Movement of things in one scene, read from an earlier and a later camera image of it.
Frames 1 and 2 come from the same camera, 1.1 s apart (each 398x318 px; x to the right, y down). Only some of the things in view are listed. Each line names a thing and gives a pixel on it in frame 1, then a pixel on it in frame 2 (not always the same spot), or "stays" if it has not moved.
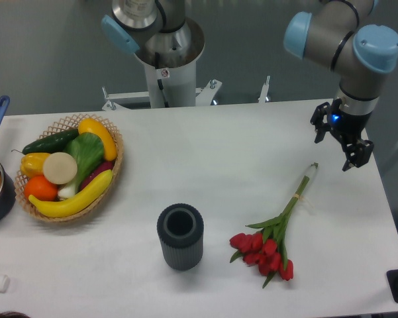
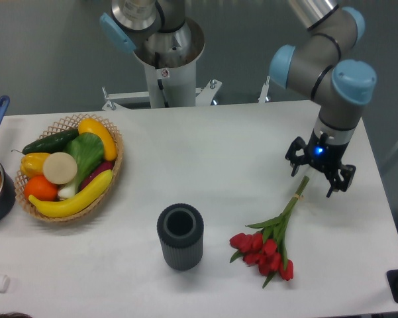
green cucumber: x=53 y=142 stays
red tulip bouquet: x=265 y=248 stays
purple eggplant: x=108 y=165 stays
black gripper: x=348 y=127 to x=324 y=156
